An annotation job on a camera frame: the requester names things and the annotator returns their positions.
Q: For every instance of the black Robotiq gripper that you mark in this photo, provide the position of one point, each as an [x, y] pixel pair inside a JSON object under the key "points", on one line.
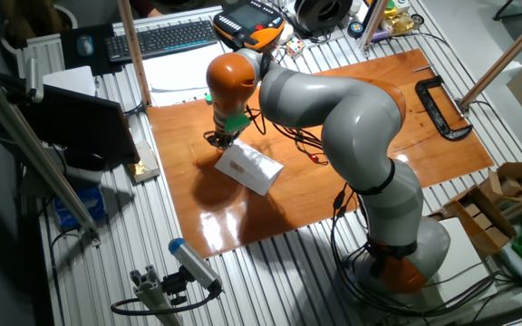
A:
{"points": [[225, 136]]}

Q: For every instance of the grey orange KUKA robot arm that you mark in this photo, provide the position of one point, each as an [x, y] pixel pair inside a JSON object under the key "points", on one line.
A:
{"points": [[360, 131]]}

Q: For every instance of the small tan wooden piece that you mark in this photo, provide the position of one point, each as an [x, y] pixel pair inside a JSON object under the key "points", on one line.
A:
{"points": [[237, 167]]}

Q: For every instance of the person's bare hand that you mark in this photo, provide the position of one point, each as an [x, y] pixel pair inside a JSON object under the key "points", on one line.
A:
{"points": [[154, 12]]}

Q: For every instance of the small box with gold foil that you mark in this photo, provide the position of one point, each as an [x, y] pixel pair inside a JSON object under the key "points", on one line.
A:
{"points": [[145, 165]]}

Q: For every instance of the stack of white printed sheets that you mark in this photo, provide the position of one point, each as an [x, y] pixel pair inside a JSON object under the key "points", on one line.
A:
{"points": [[179, 72]]}

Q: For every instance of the black computer keyboard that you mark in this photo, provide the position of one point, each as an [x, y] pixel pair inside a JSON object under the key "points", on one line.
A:
{"points": [[161, 40]]}

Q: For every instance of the Rubik's cube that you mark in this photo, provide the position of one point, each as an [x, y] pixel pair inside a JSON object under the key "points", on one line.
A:
{"points": [[294, 48]]}

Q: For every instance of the black orange teach pendant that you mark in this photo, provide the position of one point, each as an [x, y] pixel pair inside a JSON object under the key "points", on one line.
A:
{"points": [[247, 20]]}

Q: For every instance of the white rounded object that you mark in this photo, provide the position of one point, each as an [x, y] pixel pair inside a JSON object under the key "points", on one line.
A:
{"points": [[286, 34]]}

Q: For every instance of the black flat monitor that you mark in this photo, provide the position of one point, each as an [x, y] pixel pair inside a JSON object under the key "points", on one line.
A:
{"points": [[84, 127]]}

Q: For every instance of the blue tissue pack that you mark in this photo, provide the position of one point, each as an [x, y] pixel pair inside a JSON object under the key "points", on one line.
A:
{"points": [[80, 208]]}

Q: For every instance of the white flat box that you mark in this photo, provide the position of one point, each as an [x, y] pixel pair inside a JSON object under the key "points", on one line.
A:
{"points": [[68, 80]]}

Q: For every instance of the black filament spool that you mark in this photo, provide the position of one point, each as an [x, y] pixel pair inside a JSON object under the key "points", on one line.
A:
{"points": [[322, 13]]}

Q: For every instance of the grey computer mouse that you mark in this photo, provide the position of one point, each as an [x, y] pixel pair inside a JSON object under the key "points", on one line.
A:
{"points": [[85, 45]]}

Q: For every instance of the black mouse pad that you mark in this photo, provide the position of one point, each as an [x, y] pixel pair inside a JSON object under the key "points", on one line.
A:
{"points": [[73, 61]]}

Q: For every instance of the glossy brown wooden board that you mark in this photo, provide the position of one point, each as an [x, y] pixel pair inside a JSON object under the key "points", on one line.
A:
{"points": [[424, 149]]}

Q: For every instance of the gold foil bag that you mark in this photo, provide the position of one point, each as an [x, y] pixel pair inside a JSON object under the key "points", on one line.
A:
{"points": [[399, 23]]}

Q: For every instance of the black C-clamp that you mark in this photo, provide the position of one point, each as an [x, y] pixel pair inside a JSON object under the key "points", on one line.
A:
{"points": [[435, 113]]}

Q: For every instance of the open cardboard box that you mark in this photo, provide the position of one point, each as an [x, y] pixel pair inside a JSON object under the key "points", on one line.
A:
{"points": [[492, 213]]}

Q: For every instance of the black chair base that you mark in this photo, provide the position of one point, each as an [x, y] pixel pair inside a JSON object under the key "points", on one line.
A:
{"points": [[501, 11]]}

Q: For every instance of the white rolled tube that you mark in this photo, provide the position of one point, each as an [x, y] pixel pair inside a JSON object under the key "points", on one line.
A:
{"points": [[519, 267]]}

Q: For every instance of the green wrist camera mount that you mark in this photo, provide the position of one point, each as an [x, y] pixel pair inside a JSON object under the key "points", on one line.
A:
{"points": [[237, 123]]}

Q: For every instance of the silver depth camera blue end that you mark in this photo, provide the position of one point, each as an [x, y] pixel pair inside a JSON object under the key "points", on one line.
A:
{"points": [[193, 262]]}

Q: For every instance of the wooden frame pole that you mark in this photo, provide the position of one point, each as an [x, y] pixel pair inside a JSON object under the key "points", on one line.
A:
{"points": [[133, 50], [505, 56]]}

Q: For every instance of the aluminium profile camera stand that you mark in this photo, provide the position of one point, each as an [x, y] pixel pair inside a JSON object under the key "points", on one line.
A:
{"points": [[152, 294]]}

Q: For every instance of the diagonal aluminium frame strut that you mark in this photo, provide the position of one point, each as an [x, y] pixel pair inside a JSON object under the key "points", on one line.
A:
{"points": [[34, 154]]}

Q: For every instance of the aluminium profile post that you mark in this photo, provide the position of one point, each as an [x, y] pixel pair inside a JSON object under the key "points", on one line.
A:
{"points": [[373, 22]]}

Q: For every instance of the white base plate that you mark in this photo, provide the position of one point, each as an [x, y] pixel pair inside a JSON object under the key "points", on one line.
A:
{"points": [[467, 253]]}

